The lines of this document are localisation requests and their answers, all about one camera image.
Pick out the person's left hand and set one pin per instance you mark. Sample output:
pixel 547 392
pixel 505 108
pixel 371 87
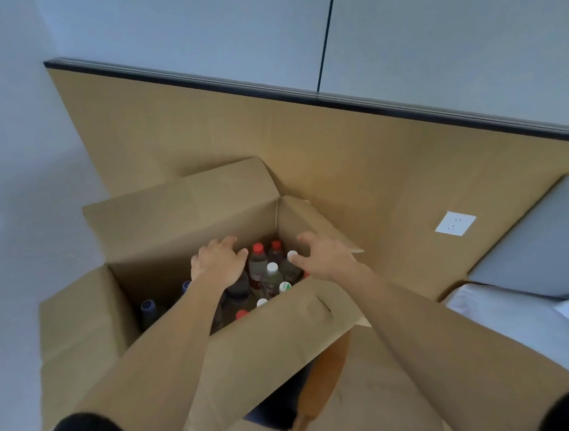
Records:
pixel 218 267

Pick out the person's right hand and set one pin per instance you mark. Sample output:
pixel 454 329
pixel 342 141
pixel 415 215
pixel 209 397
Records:
pixel 329 259

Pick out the person's right thumb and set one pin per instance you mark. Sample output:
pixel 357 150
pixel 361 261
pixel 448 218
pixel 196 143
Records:
pixel 298 260

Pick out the person's left thumb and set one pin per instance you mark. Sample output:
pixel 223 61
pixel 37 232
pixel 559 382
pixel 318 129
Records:
pixel 242 254

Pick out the person's left forearm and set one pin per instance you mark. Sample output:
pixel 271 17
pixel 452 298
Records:
pixel 170 357

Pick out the person's right forearm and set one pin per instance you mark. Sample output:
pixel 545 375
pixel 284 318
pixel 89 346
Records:
pixel 440 353

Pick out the group of capped plastic bottles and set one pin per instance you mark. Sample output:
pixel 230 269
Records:
pixel 265 276

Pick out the brown cardboard box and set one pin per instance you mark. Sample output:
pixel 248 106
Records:
pixel 256 344

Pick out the dark blue garment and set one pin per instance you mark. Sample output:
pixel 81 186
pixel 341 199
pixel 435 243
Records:
pixel 278 402

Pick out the grey upholstered headboard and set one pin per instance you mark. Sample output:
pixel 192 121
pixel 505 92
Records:
pixel 550 239

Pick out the wooden wall panel black trim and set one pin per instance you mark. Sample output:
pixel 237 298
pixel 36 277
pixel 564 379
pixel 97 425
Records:
pixel 359 166

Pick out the white wall socket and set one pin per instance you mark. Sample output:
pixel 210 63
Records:
pixel 455 223

